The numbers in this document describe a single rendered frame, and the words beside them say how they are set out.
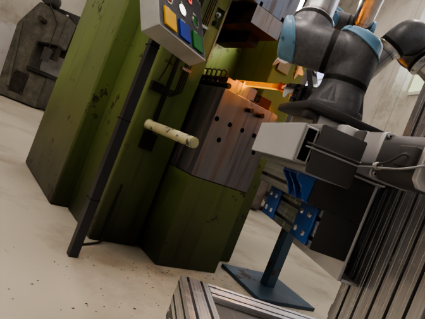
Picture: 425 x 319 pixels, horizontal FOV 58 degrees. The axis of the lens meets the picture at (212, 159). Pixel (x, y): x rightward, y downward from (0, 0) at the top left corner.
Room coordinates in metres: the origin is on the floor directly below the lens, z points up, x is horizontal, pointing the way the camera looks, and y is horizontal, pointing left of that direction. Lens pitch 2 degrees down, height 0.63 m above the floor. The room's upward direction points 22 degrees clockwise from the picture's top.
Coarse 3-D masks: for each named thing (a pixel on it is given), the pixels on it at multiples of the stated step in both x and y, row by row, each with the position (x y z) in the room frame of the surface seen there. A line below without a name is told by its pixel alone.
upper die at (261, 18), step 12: (228, 12) 2.09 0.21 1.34; (240, 12) 2.00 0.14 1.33; (252, 12) 1.91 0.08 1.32; (264, 12) 1.93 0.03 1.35; (228, 24) 2.06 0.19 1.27; (240, 24) 1.99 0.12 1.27; (252, 24) 1.92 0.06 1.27; (264, 24) 1.95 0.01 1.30; (276, 24) 1.99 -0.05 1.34; (264, 36) 2.03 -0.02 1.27; (276, 36) 2.01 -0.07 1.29
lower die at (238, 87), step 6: (210, 78) 2.03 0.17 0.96; (216, 78) 1.98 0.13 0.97; (222, 78) 1.94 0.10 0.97; (228, 78) 1.90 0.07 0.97; (234, 84) 1.93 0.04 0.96; (240, 84) 1.95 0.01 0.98; (234, 90) 1.94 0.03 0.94; (240, 90) 1.96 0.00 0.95; (246, 90) 1.98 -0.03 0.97; (252, 90) 2.00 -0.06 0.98; (246, 96) 1.99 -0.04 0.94; (252, 96) 2.01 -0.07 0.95
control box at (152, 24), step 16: (144, 0) 1.39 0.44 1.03; (160, 0) 1.38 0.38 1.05; (176, 0) 1.49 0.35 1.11; (192, 0) 1.63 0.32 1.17; (144, 16) 1.38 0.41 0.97; (160, 16) 1.35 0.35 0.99; (176, 16) 1.47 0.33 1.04; (192, 16) 1.59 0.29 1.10; (144, 32) 1.38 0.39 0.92; (160, 32) 1.39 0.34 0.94; (176, 32) 1.44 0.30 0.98; (176, 48) 1.51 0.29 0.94; (192, 48) 1.54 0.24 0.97; (192, 64) 1.65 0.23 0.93
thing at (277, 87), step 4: (240, 80) 2.00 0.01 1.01; (244, 80) 1.98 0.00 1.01; (248, 84) 1.95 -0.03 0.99; (252, 84) 1.92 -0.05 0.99; (256, 84) 1.90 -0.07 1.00; (260, 84) 1.87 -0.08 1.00; (264, 84) 1.85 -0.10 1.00; (268, 84) 1.83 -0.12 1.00; (272, 84) 1.81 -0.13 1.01; (276, 84) 1.78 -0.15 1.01; (280, 84) 1.75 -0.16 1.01; (284, 84) 1.74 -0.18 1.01; (264, 88) 1.87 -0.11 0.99; (268, 88) 1.84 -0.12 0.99; (272, 88) 1.81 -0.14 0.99; (276, 88) 1.77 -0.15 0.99; (280, 88) 1.75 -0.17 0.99
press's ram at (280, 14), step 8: (232, 0) 2.00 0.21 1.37; (240, 0) 1.94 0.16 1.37; (248, 0) 1.90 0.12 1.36; (256, 0) 1.89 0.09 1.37; (264, 0) 1.92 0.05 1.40; (272, 0) 1.94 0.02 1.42; (280, 0) 1.97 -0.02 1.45; (288, 0) 2.00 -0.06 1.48; (296, 0) 2.03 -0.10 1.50; (264, 8) 1.93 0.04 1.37; (272, 8) 1.95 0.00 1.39; (280, 8) 1.98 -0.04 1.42; (288, 8) 2.01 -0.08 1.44; (296, 8) 2.04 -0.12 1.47; (280, 16) 1.99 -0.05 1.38
